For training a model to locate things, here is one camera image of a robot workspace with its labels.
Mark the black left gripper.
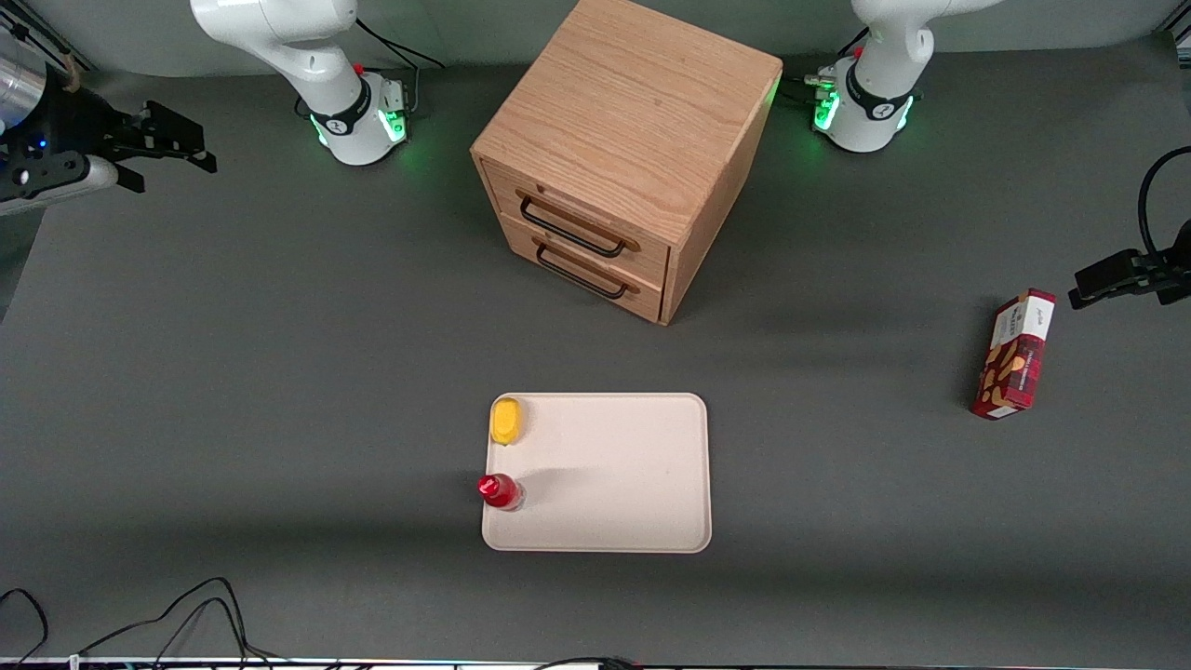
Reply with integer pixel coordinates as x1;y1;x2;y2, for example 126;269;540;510
1068;218;1191;311

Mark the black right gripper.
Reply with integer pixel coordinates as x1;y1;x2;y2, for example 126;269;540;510
0;87;219;202

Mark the black metal drawer handle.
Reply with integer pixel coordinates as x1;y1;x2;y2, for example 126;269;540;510
516;191;643;259
533;233;643;302

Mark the wooden drawer front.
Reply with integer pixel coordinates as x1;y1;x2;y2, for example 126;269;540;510
480;158;673;288
501;214;667;325

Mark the wooden drawer cabinet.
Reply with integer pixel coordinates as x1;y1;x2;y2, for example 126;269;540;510
470;0;784;327

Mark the red plaid shortbread box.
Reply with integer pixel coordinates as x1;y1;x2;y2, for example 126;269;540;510
970;288;1058;422

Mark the small yellow plastic item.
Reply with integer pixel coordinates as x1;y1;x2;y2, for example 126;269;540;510
489;397;524;448

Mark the small red bottle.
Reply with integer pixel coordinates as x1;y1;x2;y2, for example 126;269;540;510
477;473;527;513

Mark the beige plastic tray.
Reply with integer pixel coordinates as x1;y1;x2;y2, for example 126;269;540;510
481;392;714;555

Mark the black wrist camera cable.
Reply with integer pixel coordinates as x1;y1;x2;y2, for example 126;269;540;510
1137;145;1191;263

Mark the dark metal frame rail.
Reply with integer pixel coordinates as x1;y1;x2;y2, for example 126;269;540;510
0;0;94;74

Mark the black base connector cable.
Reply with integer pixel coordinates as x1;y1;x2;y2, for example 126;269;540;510
780;26;871;105
356;19;446;117

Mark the thin black floor cable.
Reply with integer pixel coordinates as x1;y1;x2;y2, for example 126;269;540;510
0;588;49;667
79;577;252;663
535;655;643;670
140;597;308;667

